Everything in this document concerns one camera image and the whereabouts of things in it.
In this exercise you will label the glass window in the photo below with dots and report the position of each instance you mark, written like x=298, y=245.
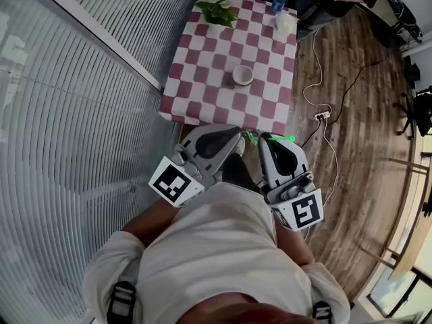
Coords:
x=401, y=295

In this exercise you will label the person's black trousers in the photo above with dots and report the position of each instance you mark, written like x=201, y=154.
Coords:
x=238, y=174

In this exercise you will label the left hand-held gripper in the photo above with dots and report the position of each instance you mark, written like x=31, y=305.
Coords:
x=216, y=162

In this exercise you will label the light wooden table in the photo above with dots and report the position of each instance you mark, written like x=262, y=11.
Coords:
x=413, y=214

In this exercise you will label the green star stick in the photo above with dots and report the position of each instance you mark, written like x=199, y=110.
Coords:
x=283, y=138

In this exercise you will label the white power strip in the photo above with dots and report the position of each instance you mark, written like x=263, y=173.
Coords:
x=321, y=116

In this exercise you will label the person's white shirt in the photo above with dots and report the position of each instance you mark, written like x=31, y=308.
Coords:
x=219, y=248

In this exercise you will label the person's left forearm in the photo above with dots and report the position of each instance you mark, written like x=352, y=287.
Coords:
x=152, y=218

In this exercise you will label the white window blinds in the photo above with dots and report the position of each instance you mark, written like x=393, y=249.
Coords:
x=67, y=113

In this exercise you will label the white cup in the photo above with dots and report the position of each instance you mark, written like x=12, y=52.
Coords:
x=243, y=74

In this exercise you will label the black equipment on stand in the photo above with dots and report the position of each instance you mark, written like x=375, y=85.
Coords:
x=403, y=15

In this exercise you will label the red white checkered tablecloth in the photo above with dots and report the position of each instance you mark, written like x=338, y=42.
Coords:
x=216, y=79

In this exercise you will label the person's white shoe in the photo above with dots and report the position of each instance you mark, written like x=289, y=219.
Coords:
x=240, y=145

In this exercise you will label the person's right forearm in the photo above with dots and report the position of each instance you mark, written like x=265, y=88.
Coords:
x=295, y=245

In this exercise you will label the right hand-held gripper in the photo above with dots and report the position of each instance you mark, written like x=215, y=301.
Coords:
x=266, y=167

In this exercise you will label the green potted plant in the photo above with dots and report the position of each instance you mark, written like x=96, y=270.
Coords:
x=218, y=12

